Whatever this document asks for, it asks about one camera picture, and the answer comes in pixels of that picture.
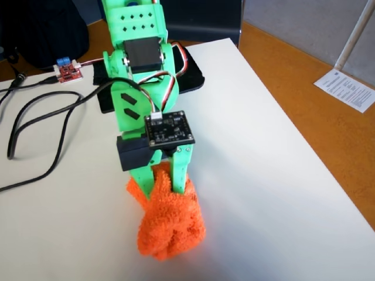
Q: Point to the green gripper body black servo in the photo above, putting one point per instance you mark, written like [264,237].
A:
[132,156]

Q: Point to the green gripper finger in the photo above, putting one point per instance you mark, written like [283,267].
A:
[144,181]
[179,169]

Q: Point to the orange fuzzy cloth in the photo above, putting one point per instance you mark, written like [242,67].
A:
[173,225]

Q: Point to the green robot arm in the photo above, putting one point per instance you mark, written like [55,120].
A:
[158,23]

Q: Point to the red controller circuit board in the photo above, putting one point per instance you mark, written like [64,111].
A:
[68,73]

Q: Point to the black base mat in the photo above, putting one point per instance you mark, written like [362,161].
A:
[192,73]

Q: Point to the black bag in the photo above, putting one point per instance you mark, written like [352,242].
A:
[44,29]

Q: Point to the dark grey panel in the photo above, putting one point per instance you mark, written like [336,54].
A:
[202,20]

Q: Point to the printed white paper sheet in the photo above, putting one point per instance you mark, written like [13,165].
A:
[347,90]

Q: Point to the white metal pole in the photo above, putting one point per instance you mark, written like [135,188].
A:
[353,35]

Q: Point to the black camera circuit board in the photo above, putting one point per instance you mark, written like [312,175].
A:
[171,128]

